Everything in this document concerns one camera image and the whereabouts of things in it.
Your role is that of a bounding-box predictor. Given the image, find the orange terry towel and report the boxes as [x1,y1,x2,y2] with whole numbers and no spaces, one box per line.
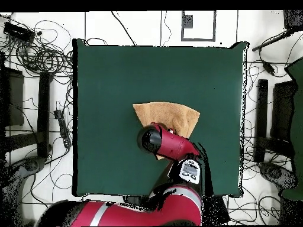
[132,101,201,161]

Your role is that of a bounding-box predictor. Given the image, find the black flat box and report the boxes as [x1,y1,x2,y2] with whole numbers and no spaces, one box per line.
[270,80,296,142]
[0,67,25,127]

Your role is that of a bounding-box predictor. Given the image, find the dark green table cloth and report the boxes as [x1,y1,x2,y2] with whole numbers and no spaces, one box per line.
[72,38,248,198]

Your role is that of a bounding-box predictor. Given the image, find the small black power strip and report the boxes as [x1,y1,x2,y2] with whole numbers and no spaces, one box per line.
[53,109,72,149]

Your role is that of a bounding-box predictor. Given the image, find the long black bar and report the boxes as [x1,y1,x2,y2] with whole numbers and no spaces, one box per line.
[256,79,269,139]
[37,72,51,158]

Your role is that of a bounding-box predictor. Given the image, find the black chair base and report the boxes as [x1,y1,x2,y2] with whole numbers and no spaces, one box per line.
[2,155,47,227]
[259,161,298,190]

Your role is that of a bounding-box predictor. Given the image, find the black power adapter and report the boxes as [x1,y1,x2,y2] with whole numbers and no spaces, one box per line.
[262,60,276,76]

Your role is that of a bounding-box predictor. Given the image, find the black tripod rod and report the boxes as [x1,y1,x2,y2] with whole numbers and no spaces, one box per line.
[252,30,295,52]

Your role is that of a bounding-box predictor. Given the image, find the black speckled box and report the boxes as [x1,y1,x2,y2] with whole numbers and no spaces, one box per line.
[283,9,303,31]

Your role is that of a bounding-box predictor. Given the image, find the grey square frame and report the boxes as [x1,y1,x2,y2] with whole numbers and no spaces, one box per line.
[180,10,217,43]

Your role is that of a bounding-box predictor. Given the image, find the tangled black cables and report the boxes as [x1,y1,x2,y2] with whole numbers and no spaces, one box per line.
[0,20,74,79]

